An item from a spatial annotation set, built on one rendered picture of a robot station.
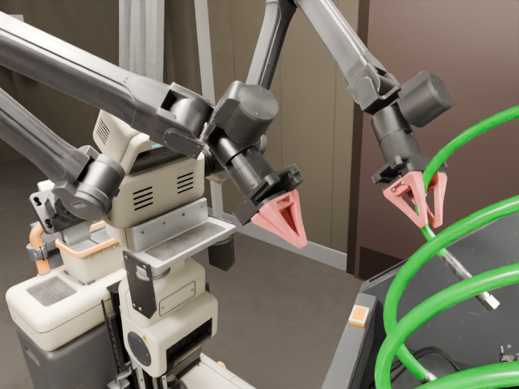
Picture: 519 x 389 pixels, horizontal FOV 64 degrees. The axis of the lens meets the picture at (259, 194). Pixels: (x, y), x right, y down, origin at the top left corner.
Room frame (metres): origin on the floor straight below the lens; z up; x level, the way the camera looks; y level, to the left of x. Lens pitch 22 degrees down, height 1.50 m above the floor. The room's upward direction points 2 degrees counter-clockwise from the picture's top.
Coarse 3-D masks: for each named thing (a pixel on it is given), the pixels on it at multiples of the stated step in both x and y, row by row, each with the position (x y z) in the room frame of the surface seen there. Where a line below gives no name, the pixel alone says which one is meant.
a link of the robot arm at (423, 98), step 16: (368, 80) 0.71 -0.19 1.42; (416, 80) 0.66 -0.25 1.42; (432, 80) 0.63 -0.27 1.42; (368, 96) 0.69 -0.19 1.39; (384, 96) 0.68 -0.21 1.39; (400, 96) 0.67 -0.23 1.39; (416, 96) 0.63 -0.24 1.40; (432, 96) 0.61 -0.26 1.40; (448, 96) 0.63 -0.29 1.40; (368, 112) 0.70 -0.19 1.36; (416, 112) 0.63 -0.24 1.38; (432, 112) 0.62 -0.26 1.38
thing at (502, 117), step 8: (504, 112) 0.50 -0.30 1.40; (512, 112) 0.49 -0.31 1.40; (488, 120) 0.51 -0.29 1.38; (496, 120) 0.50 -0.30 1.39; (504, 120) 0.50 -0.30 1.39; (472, 128) 0.52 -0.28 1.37; (480, 128) 0.51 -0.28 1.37; (488, 128) 0.51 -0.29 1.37; (464, 136) 0.53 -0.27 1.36; (472, 136) 0.52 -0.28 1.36; (448, 144) 0.54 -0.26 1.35; (456, 144) 0.53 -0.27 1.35; (440, 152) 0.55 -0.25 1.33; (448, 152) 0.54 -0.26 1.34; (432, 160) 0.56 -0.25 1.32; (440, 160) 0.55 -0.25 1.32; (432, 168) 0.56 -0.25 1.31; (424, 176) 0.56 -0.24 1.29; (424, 184) 0.56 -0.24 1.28; (416, 208) 0.57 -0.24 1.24; (424, 232) 0.56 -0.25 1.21; (432, 232) 0.55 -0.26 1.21; (440, 256) 0.54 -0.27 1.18
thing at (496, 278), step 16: (496, 272) 0.27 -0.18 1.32; (512, 272) 0.26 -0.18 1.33; (448, 288) 0.28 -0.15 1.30; (464, 288) 0.27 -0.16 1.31; (480, 288) 0.27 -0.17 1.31; (496, 288) 0.26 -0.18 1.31; (432, 304) 0.28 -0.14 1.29; (448, 304) 0.27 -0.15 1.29; (400, 320) 0.30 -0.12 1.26; (416, 320) 0.28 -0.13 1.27; (400, 336) 0.29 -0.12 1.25; (384, 352) 0.29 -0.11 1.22; (384, 368) 0.29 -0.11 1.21; (384, 384) 0.29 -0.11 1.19
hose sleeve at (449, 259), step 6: (450, 252) 0.53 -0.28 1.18; (444, 258) 0.53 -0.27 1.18; (450, 258) 0.53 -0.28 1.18; (450, 264) 0.52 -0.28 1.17; (456, 264) 0.52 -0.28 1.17; (456, 270) 0.51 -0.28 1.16; (462, 270) 0.51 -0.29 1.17; (456, 276) 0.51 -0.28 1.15; (462, 276) 0.51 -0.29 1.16; (468, 276) 0.50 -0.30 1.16; (480, 294) 0.49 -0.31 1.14; (486, 294) 0.49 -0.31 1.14; (480, 300) 0.49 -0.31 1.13
